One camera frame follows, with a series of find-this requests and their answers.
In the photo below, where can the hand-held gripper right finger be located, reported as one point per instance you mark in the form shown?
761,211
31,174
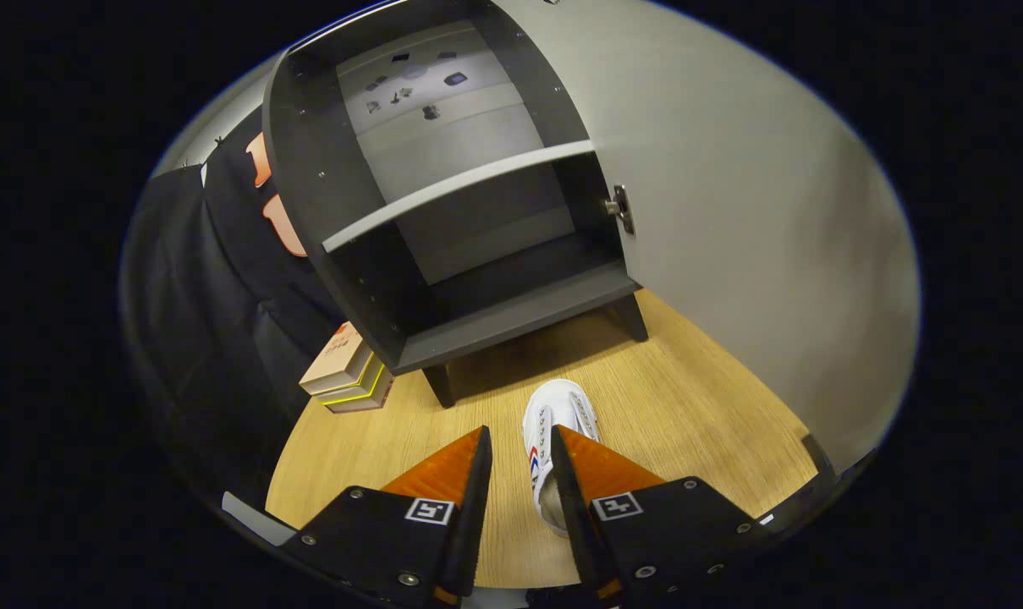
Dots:
574,524

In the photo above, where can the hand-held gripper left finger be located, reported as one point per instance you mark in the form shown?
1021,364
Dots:
473,524

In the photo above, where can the white canvas shoe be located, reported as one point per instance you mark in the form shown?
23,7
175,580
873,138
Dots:
553,406

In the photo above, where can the dark grey shoe cabinet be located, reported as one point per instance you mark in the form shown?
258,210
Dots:
511,317

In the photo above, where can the beige shoe cabinet door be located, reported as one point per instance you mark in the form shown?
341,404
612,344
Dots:
731,211

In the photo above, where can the brown book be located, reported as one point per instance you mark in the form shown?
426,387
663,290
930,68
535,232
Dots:
367,404

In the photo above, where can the black backdrop cloth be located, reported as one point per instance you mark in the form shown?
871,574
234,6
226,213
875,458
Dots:
206,321

